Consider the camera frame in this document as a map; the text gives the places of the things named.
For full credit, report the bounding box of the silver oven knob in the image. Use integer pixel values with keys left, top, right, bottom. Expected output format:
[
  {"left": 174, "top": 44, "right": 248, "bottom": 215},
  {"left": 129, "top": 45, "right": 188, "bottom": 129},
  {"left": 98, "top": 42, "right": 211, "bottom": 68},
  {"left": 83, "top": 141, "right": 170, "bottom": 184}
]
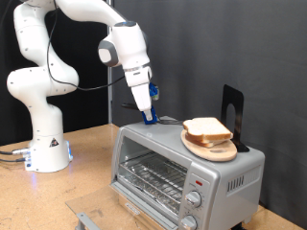
[
  {"left": 179, "top": 214, "right": 199, "bottom": 230},
  {"left": 185, "top": 190, "right": 203, "bottom": 209}
]

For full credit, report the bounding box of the white bread slice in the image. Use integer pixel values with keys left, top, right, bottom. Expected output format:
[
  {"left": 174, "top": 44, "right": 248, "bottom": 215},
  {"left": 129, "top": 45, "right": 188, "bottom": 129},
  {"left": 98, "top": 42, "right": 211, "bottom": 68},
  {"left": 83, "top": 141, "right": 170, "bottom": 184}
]
[
  {"left": 184, "top": 132, "right": 229, "bottom": 149},
  {"left": 182, "top": 116, "right": 234, "bottom": 142}
]

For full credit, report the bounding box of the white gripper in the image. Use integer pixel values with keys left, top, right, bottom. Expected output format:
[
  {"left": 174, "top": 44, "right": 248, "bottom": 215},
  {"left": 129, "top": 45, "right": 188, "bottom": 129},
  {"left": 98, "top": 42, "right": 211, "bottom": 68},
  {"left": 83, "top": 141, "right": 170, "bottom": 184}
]
[{"left": 124, "top": 65, "right": 154, "bottom": 123}]

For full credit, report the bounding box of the black metal bookend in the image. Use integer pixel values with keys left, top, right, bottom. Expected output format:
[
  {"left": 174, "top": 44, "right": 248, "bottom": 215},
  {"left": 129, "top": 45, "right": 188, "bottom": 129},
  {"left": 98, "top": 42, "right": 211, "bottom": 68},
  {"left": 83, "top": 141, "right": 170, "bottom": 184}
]
[{"left": 220, "top": 83, "right": 250, "bottom": 153}]

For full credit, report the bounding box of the round wooden board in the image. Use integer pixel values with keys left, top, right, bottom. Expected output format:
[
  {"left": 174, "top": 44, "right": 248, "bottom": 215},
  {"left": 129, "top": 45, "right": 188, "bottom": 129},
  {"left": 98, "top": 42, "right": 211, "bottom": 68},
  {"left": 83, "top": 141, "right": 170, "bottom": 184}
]
[{"left": 180, "top": 127, "right": 239, "bottom": 162}]

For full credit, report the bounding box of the metal spatula with blue block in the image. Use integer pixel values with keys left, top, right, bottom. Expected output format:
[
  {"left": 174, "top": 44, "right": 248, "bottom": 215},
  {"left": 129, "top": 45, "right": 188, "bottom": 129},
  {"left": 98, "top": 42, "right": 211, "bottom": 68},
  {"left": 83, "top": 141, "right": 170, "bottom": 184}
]
[{"left": 121, "top": 103, "right": 185, "bottom": 127}]

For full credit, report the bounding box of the wire oven rack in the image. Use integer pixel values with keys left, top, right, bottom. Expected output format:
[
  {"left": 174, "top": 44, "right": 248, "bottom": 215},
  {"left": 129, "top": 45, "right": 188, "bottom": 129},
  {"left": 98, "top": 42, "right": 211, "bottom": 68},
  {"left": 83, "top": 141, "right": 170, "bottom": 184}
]
[{"left": 118, "top": 152, "right": 188, "bottom": 214}]

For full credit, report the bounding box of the black camera cable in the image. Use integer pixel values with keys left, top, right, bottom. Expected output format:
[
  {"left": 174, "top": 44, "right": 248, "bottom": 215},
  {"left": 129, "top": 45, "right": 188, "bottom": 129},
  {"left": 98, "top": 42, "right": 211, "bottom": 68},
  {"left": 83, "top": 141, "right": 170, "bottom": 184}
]
[{"left": 46, "top": 0, "right": 127, "bottom": 92}]

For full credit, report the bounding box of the dark grey backdrop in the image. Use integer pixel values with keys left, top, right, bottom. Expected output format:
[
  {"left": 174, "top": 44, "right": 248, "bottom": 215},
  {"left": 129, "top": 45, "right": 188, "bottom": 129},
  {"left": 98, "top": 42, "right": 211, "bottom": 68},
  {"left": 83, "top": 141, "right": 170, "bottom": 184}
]
[{"left": 112, "top": 0, "right": 307, "bottom": 229}]

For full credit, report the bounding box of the glass oven door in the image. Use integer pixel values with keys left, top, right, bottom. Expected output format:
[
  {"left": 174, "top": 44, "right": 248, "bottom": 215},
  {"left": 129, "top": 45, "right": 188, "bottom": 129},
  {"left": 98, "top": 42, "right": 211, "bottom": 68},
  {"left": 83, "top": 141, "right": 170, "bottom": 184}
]
[{"left": 65, "top": 183, "right": 171, "bottom": 230}]

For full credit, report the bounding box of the black base cable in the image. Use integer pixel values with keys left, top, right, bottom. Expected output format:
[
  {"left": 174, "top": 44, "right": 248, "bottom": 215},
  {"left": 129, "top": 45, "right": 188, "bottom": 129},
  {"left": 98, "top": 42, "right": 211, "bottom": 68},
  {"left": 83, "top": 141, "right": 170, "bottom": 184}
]
[
  {"left": 0, "top": 147, "right": 32, "bottom": 156},
  {"left": 0, "top": 156, "right": 28, "bottom": 163}
]

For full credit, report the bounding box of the black curtain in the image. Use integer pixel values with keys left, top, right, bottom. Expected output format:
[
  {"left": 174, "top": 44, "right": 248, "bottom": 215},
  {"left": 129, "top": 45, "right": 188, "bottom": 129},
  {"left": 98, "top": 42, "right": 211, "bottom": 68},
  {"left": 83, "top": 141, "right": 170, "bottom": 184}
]
[{"left": 0, "top": 0, "right": 109, "bottom": 147}]

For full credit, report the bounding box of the vertical metal pole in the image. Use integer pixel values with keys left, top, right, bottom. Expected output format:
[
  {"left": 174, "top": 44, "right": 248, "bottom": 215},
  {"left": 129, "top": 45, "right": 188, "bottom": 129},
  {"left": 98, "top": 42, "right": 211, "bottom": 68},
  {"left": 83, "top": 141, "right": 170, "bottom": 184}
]
[{"left": 106, "top": 0, "right": 114, "bottom": 125}]

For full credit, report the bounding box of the silver toaster oven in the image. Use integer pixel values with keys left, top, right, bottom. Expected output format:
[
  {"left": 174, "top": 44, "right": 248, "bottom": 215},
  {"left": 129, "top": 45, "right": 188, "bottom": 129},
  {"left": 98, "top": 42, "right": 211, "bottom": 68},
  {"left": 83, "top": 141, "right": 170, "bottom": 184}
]
[{"left": 109, "top": 115, "right": 267, "bottom": 230}]

